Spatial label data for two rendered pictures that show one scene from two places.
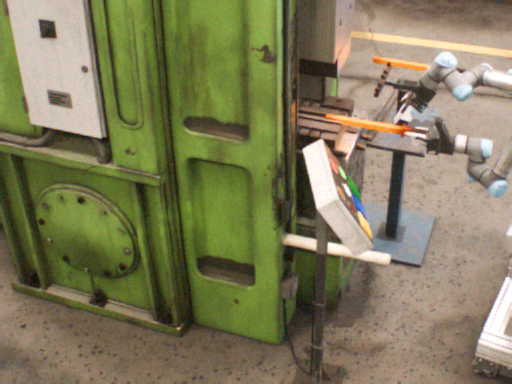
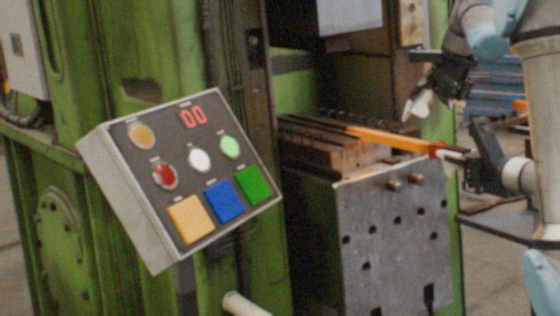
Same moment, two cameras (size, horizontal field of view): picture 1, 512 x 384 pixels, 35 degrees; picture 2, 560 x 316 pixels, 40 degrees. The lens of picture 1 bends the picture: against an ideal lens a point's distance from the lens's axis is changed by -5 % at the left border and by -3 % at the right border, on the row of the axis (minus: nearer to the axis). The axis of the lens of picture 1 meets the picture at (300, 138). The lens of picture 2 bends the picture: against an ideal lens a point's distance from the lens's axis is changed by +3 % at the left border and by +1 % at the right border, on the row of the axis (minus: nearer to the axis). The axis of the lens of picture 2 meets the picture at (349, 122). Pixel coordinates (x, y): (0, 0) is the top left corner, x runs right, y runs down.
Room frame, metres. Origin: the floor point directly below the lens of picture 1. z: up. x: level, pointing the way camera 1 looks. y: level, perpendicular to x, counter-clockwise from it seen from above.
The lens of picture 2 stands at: (1.30, -1.25, 1.48)
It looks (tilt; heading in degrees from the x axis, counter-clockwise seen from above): 13 degrees down; 36
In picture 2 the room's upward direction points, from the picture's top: 5 degrees counter-clockwise
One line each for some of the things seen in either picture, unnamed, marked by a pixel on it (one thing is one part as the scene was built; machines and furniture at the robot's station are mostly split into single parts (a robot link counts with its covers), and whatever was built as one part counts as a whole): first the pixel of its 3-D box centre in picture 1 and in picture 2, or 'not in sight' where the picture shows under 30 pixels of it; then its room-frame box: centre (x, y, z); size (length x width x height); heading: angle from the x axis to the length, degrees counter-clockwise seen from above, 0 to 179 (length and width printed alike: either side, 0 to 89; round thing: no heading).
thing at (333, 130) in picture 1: (292, 122); (314, 139); (2.89, 0.03, 0.96); 0.42 x 0.20 x 0.09; 73
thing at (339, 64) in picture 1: (292, 48); (302, 10); (2.89, 0.03, 1.32); 0.42 x 0.20 x 0.10; 73
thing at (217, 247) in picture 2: (285, 210); (217, 239); (2.51, 0.06, 0.80); 0.06 x 0.03 x 0.14; 163
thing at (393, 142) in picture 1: (402, 126); (542, 212); (3.25, -0.48, 0.70); 0.40 x 0.30 x 0.02; 162
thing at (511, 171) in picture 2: (460, 143); (521, 175); (2.71, -0.65, 0.98); 0.08 x 0.05 x 0.08; 163
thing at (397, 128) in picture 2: (338, 108); (397, 137); (3.02, -0.16, 0.95); 0.12 x 0.08 x 0.06; 73
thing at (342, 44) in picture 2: not in sight; (304, 37); (2.93, 0.06, 1.24); 0.30 x 0.07 x 0.06; 73
